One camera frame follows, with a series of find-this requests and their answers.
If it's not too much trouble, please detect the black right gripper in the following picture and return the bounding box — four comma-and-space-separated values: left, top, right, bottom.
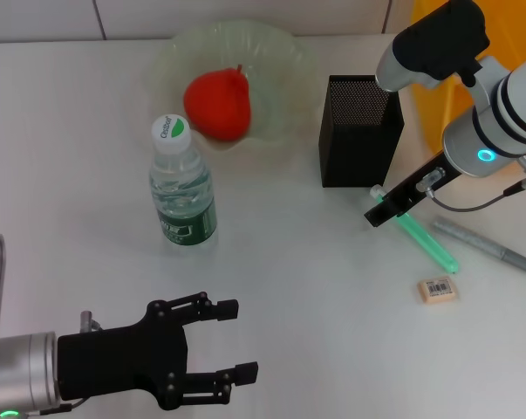
364, 150, 462, 228

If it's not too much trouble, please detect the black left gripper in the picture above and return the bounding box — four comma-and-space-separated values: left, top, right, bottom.
56, 291, 259, 411

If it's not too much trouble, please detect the green translucent pen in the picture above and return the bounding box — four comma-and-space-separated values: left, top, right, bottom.
370, 183, 460, 275

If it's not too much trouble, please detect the beige eraser with barcode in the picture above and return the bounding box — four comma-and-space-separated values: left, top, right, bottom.
417, 278, 460, 305

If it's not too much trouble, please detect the clear green-label water bottle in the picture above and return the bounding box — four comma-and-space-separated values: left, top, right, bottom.
147, 113, 219, 258

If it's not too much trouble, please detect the orange fruit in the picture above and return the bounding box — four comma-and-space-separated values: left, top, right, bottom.
182, 64, 252, 142

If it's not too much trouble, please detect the black mesh pen holder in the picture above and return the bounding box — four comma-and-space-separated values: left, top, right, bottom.
318, 74, 406, 189

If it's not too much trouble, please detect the silver glitter pen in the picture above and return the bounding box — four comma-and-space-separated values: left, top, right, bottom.
432, 216, 526, 274

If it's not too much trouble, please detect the green glass fruit plate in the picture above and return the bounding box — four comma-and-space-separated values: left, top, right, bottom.
147, 19, 318, 153

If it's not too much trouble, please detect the silver right wrist connector stub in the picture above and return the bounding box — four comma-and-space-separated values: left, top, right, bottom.
414, 168, 447, 193

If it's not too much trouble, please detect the silver wrist connector stub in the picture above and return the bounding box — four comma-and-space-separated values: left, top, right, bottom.
79, 310, 103, 333
414, 168, 447, 193

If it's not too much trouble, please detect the yellow plastic bin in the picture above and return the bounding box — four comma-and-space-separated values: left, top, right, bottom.
408, 0, 526, 161

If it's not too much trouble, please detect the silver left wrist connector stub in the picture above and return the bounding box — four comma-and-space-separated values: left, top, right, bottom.
79, 310, 103, 333

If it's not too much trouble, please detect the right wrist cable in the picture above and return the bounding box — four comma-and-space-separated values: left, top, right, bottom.
432, 155, 526, 214

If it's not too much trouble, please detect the wrist cable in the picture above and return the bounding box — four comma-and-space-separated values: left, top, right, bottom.
26, 397, 88, 416
432, 155, 526, 214

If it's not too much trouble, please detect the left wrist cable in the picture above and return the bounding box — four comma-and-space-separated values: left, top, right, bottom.
26, 397, 88, 416

